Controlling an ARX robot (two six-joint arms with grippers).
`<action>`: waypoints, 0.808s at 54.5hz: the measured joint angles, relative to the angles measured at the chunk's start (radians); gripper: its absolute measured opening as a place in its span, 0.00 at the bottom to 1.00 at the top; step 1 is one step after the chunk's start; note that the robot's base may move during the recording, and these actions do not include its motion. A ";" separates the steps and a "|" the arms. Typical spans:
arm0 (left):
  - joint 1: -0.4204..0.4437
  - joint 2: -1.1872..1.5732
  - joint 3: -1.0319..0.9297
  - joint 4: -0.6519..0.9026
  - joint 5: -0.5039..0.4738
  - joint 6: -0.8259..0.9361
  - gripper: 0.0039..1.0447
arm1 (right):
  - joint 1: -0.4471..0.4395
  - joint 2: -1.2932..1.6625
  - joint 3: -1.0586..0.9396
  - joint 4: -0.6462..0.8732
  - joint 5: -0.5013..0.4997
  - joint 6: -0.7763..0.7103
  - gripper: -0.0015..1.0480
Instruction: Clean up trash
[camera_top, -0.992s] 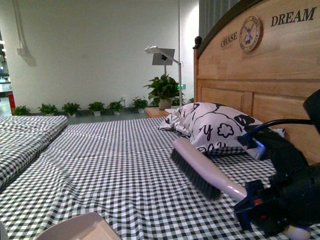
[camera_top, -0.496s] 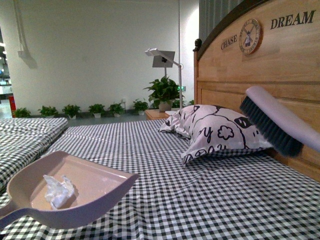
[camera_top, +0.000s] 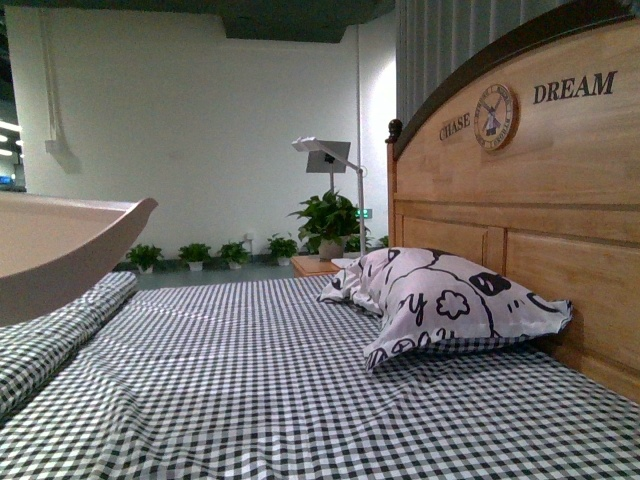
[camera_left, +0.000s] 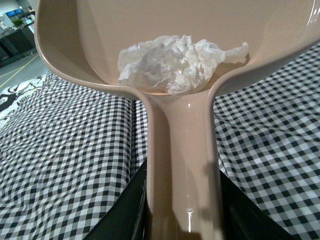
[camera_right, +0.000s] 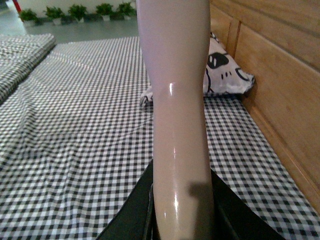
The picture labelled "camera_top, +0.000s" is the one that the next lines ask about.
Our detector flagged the beige plastic dustpan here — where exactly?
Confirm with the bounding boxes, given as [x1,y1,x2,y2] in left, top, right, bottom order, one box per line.
[1,192,158,327]

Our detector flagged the large potted green plant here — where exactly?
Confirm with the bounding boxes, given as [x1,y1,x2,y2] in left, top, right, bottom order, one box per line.
[290,191,367,261]

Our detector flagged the far wooden nightstand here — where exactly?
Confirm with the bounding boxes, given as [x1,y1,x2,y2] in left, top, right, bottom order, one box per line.
[291,255,340,278]

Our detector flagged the small potted plant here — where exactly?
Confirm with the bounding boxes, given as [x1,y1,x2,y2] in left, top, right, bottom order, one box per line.
[219,241,250,270]
[268,234,298,266]
[125,244,163,274]
[179,243,211,272]

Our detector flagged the green exit sign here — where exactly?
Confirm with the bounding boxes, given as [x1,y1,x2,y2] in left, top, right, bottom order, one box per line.
[356,209,373,219]

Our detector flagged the grey monitor on stand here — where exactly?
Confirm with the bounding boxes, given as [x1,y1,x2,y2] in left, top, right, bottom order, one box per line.
[306,141,351,191]

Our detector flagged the white floor lamp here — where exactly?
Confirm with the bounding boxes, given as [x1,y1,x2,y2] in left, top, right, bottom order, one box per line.
[290,137,366,261]

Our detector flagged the white cartoon print pillow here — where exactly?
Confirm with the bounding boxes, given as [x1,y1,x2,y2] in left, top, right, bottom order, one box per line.
[319,247,573,371]

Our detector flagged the black white checkered bedsheet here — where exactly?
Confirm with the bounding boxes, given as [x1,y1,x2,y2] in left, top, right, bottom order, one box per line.
[1,279,639,479]

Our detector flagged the wooden bed headboard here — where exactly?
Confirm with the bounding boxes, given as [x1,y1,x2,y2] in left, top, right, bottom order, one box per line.
[387,1,639,400]

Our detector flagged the folded checkered blanket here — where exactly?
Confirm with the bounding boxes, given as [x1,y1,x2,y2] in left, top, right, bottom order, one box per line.
[1,272,137,416]

